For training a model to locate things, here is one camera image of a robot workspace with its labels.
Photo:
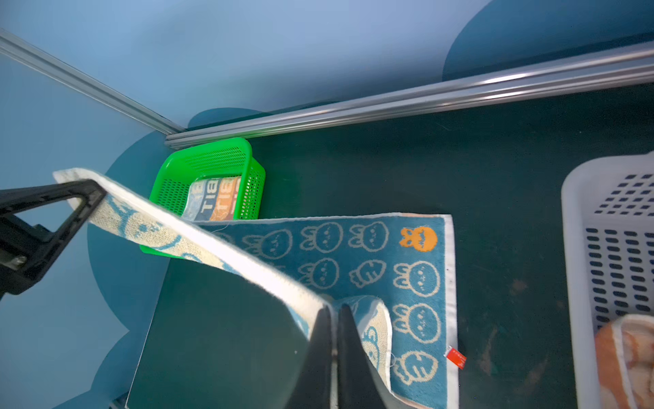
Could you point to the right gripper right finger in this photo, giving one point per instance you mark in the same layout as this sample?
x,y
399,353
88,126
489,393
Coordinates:
x,y
356,385

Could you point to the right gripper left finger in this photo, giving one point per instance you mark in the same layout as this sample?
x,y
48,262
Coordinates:
x,y
313,387

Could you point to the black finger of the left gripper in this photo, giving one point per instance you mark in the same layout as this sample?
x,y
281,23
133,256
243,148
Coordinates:
x,y
29,251

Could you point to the teal owl pattern towel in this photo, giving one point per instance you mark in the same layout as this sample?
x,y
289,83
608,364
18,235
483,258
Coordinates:
x,y
395,271

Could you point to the green plastic basket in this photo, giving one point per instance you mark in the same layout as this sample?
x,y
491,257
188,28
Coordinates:
x,y
229,158

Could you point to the striped rabbit text towel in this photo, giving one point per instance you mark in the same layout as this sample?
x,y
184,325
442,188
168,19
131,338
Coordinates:
x,y
212,200

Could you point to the grey plastic basket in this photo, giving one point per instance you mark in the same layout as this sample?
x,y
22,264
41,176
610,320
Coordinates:
x,y
607,214

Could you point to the orange pattern towel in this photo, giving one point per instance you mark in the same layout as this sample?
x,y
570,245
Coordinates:
x,y
624,354

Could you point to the aluminium left frame post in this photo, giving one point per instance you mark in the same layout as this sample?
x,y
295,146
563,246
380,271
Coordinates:
x,y
34,58

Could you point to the aluminium rear frame bar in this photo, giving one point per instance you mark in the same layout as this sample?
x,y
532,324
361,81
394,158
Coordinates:
x,y
608,69

